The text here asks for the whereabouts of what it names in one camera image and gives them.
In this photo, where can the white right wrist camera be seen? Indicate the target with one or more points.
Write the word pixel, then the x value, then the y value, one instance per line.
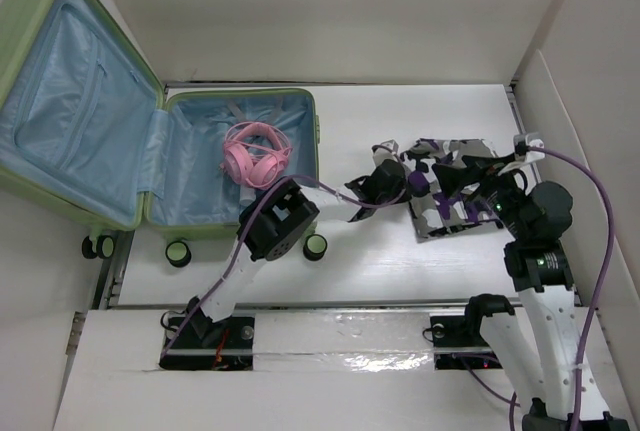
pixel 528 148

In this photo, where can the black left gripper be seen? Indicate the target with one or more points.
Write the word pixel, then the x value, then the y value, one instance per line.
pixel 400 189

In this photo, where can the small white bottle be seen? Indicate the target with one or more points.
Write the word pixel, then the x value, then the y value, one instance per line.
pixel 247 195

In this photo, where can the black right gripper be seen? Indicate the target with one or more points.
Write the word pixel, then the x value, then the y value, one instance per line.
pixel 453 177

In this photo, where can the metal base rail with foil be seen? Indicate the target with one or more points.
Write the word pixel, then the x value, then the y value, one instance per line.
pixel 329 340

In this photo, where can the green suitcase with blue lining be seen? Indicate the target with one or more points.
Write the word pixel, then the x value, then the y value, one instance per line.
pixel 88 131

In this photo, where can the pink headphones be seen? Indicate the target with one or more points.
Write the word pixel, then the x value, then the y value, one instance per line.
pixel 255 154

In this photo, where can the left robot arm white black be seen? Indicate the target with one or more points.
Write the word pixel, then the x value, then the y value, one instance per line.
pixel 273 224

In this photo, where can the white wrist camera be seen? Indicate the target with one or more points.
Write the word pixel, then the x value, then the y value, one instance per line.
pixel 528 148
pixel 386 150

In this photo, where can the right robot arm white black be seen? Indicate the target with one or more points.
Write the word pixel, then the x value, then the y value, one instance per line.
pixel 553 383

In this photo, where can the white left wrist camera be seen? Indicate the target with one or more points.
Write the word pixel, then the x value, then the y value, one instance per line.
pixel 386 150

